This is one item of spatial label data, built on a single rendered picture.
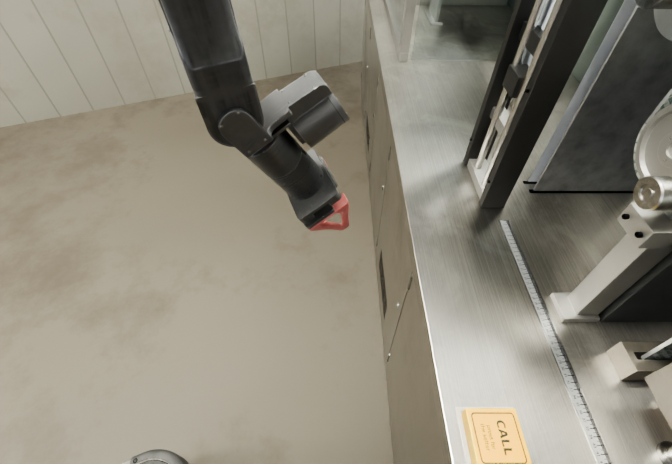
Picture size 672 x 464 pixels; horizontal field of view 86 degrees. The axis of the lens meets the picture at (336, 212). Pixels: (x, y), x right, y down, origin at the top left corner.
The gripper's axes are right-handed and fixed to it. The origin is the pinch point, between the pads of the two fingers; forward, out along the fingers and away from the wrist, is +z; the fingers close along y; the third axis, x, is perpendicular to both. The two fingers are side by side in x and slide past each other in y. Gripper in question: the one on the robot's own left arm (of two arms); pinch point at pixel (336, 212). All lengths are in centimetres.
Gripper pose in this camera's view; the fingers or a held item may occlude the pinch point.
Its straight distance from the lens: 57.0
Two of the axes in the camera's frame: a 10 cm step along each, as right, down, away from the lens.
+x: -8.1, 5.7, 1.5
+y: -3.7, -6.9, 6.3
